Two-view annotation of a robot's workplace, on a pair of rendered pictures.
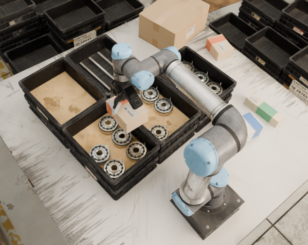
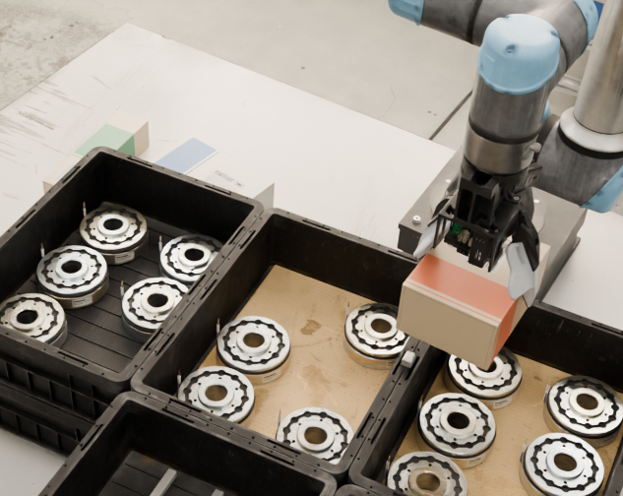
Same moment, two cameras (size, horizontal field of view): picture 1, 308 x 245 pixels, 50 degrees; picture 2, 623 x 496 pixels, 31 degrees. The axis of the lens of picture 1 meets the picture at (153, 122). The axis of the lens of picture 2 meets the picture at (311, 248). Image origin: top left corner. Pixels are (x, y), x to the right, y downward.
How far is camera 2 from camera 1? 174 cm
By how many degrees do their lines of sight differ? 65
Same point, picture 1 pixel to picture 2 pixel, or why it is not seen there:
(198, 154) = not seen: outside the picture
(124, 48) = (522, 24)
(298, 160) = (242, 101)
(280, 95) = (4, 142)
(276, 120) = (141, 124)
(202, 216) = (557, 212)
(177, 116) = (272, 311)
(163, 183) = not seen: hidden behind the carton
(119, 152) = (508, 426)
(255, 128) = (207, 151)
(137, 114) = not seen: hidden behind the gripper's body
